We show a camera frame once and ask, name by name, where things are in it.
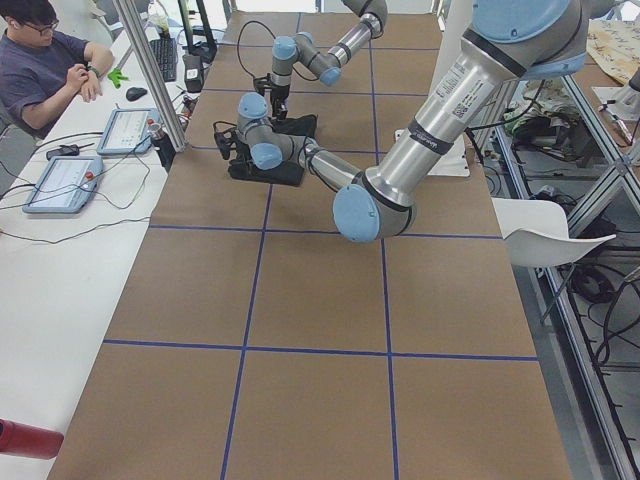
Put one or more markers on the far blue teach pendant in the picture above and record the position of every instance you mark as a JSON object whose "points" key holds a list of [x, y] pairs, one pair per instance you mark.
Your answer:
{"points": [[126, 132]]}

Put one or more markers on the red cylinder object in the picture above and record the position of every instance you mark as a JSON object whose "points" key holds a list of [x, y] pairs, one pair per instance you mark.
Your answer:
{"points": [[22, 440]]}

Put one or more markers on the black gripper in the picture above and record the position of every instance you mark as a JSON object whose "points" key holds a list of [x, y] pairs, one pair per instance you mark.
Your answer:
{"points": [[279, 94], [243, 151]]}

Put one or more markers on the black bottle on desk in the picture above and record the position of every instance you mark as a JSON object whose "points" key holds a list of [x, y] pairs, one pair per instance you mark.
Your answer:
{"points": [[162, 144]]}

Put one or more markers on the black graphic t-shirt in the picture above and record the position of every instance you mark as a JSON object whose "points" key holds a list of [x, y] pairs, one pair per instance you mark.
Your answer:
{"points": [[268, 152]]}

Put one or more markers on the seated person in grey shirt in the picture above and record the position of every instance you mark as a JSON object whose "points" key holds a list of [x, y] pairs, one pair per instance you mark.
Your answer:
{"points": [[43, 69]]}

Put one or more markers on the white plastic chair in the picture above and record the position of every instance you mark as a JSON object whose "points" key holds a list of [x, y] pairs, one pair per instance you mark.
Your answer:
{"points": [[537, 235]]}

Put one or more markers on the blue teach pendant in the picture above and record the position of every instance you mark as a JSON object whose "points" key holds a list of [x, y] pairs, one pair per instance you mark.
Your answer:
{"points": [[67, 184], [126, 132]]}

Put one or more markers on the aluminium frame post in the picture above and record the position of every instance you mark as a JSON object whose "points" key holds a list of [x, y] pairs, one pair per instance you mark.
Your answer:
{"points": [[131, 21]]}

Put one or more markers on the green plastic object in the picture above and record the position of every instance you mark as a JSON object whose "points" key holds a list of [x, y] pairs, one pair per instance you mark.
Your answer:
{"points": [[117, 77]]}

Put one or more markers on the black keyboard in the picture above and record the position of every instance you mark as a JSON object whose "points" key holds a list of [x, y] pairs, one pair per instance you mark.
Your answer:
{"points": [[165, 54]]}

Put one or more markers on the black computer mouse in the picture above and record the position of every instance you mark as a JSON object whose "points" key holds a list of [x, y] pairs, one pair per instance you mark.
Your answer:
{"points": [[134, 93]]}

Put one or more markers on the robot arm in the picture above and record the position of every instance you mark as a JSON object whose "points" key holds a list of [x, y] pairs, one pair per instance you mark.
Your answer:
{"points": [[325, 66], [505, 40]]}

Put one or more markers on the near blue teach pendant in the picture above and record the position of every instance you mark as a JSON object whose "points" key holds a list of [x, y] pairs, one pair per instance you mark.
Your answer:
{"points": [[67, 184]]}

